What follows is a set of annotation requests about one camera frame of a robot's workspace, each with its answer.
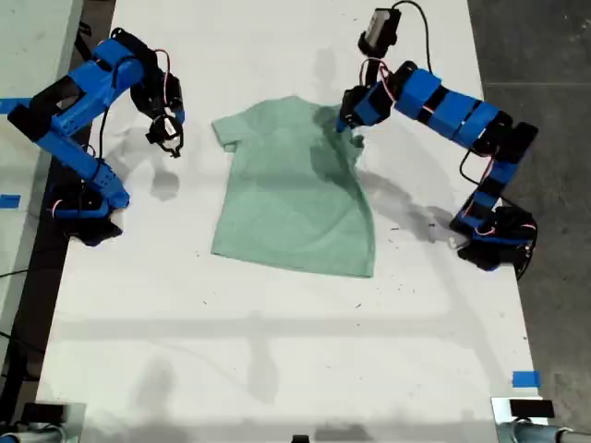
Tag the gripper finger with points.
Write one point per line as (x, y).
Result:
(343, 124)
(179, 115)

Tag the pale green T-shirt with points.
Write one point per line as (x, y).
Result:
(286, 207)

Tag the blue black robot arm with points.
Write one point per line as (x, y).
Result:
(106, 64)
(443, 108)

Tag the black stand leg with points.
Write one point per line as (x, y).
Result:
(85, 41)

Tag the white side table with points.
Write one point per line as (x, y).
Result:
(27, 46)

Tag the long blue tape strip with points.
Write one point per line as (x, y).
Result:
(11, 106)

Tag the short blue tape strip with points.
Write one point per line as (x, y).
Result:
(9, 201)
(526, 379)

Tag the shiny metal plate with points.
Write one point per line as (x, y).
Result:
(499, 410)
(76, 415)

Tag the small black clamp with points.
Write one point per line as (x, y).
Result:
(300, 439)

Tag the small black box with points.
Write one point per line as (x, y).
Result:
(531, 408)
(44, 412)

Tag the grey tube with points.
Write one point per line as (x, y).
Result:
(32, 436)
(545, 434)

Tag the black camera box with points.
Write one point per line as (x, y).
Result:
(381, 30)
(166, 131)

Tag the black camera stalk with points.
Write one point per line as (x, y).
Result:
(369, 71)

